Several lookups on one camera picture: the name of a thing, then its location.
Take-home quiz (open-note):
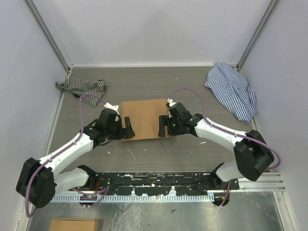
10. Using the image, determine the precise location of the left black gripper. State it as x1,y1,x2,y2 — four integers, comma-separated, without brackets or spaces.
106,117,135,140

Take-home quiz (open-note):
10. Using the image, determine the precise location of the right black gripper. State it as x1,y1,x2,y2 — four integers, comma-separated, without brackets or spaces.
158,115,185,138

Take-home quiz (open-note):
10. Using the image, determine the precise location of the brown cardboard box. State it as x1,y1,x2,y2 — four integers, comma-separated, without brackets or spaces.
121,98,168,141

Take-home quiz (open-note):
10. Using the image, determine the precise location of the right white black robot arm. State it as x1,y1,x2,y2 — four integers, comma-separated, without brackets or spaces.
158,99,274,190

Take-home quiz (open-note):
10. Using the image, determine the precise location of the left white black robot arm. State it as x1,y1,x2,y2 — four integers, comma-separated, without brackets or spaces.
16,108,135,208

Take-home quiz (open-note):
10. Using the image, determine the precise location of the small cardboard box foreground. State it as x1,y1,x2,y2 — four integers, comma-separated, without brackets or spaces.
49,218,99,231

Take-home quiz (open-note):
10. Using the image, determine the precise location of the black white striped cloth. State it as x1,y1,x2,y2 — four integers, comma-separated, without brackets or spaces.
55,74,107,107

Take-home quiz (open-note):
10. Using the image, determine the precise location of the blue white striped cloth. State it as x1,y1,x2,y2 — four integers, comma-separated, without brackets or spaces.
205,63,257,124

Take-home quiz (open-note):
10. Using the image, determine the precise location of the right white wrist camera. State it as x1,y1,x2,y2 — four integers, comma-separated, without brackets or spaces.
166,98,176,108

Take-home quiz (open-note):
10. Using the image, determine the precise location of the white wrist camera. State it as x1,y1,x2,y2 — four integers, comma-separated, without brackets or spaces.
166,98,176,108
104,103,120,115

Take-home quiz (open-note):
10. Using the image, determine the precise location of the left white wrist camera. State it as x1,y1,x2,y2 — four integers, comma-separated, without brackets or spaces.
104,103,120,115

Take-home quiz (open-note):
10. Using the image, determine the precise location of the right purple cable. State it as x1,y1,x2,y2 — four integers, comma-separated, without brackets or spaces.
169,88,282,207

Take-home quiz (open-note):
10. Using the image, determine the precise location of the purple cable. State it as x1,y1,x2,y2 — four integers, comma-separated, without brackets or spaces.
169,88,282,207
25,94,108,218

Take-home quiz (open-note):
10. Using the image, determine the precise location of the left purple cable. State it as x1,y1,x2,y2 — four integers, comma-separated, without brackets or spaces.
25,94,108,218

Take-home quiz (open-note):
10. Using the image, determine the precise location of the left aluminium frame post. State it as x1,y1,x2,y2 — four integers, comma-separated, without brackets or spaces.
24,0,71,71

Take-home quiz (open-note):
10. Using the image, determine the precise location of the aluminium frame post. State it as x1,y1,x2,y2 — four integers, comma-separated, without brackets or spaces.
24,0,71,71
236,0,281,70

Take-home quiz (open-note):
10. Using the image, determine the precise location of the right aluminium frame post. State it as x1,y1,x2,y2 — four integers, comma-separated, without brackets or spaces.
236,0,281,70

